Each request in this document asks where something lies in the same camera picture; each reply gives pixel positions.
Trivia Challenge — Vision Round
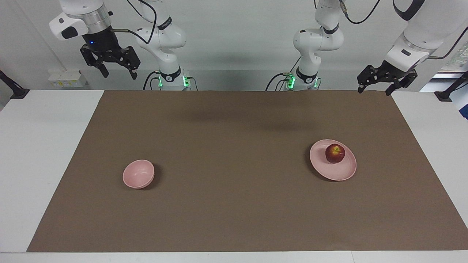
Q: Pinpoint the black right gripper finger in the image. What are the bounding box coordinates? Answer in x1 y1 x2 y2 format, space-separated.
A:
80 45 109 78
118 46 141 80

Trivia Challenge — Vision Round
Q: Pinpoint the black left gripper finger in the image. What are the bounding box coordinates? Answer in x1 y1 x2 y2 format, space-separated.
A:
358 65 384 94
385 69 418 96

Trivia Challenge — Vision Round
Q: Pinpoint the red apple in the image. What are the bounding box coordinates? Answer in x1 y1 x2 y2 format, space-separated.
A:
325 144 346 164

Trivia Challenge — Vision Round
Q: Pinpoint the pink plate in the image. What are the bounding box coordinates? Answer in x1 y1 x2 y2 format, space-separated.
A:
309 139 357 181

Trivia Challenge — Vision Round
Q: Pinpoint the pink bowl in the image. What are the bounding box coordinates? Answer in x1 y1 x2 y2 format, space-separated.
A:
122 160 155 189

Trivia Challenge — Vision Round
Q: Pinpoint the white blue panel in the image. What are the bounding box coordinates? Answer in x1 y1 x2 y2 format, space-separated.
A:
450 84 468 119

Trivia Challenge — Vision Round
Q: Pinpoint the brown table mat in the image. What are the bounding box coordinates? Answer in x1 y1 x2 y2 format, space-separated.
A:
27 89 468 252

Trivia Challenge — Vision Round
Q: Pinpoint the black base power cable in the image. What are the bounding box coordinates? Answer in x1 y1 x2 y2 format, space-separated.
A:
143 70 161 91
266 57 302 91

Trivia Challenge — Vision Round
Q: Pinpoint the white wall socket box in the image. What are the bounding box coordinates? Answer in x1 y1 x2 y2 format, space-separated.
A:
48 69 87 88

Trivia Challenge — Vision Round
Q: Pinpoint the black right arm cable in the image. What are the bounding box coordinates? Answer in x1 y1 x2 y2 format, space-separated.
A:
110 0 158 44

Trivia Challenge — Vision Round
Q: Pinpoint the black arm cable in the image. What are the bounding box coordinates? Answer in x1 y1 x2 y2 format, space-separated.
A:
338 0 468 61
110 0 158 44

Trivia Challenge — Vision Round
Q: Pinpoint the black clamp mount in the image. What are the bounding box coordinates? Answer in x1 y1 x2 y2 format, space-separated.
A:
434 71 468 102
0 69 30 100

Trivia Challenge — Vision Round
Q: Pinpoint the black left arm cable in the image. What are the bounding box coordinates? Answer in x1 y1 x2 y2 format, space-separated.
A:
338 0 468 61

